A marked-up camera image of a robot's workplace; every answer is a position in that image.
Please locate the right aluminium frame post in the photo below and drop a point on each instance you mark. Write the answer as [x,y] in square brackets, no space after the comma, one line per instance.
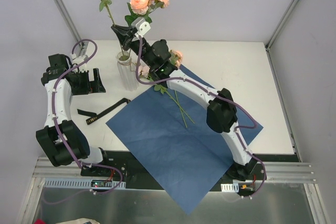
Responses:
[283,21]

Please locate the white ribbed vase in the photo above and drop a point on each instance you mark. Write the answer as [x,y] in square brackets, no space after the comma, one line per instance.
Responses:
[126,70]

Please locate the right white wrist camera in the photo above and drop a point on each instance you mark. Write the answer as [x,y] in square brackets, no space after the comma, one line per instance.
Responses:
[141,25]

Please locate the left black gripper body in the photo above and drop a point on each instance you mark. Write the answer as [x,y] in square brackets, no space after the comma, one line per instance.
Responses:
[85,82]

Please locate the aluminium front rail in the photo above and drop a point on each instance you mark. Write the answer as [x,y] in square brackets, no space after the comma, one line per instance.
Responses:
[276,172]

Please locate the aluminium frame post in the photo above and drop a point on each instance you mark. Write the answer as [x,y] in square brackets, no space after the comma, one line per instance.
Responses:
[68,20]
[283,21]

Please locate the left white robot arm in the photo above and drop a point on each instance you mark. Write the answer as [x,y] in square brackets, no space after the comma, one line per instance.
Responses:
[60,138]

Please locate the left white cable duct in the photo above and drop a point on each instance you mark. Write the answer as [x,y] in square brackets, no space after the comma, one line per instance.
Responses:
[83,183]

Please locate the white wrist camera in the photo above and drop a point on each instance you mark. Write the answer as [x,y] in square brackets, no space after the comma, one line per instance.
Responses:
[76,61]
[141,25]

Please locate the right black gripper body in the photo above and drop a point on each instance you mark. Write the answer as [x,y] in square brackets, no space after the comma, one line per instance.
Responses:
[128,37]

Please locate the right white cable duct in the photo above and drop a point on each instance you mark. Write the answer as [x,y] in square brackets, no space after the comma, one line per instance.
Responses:
[230,188]

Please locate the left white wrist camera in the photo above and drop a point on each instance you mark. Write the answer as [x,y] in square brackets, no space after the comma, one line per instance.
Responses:
[76,61]

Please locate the black gold-lettered ribbon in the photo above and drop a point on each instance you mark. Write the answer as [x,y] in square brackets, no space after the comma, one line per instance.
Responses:
[93,117]

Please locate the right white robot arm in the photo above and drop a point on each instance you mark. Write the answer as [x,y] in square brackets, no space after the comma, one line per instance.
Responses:
[221,110]

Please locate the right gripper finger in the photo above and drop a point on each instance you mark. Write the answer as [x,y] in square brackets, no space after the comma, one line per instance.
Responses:
[125,33]
[125,44]

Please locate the left aluminium frame post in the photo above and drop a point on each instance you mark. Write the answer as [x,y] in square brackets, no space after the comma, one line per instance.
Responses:
[68,20]

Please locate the white cable duct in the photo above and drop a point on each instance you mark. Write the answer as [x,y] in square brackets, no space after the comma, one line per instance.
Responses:
[230,188]
[83,183]

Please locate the blue wrapping paper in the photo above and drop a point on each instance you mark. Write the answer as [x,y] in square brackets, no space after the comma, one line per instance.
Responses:
[186,162]

